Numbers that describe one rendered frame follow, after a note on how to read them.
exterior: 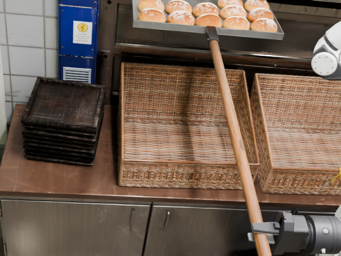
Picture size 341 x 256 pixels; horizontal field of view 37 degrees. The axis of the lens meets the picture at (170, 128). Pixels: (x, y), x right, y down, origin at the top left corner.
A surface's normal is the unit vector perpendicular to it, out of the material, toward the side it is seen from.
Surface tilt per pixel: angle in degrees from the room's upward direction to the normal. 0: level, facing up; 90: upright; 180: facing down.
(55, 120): 0
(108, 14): 90
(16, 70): 90
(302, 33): 70
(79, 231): 90
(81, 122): 0
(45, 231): 90
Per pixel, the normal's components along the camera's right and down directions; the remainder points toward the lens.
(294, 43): 0.11, 0.38
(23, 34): 0.07, 0.67
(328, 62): -0.40, 0.45
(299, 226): 0.14, -0.74
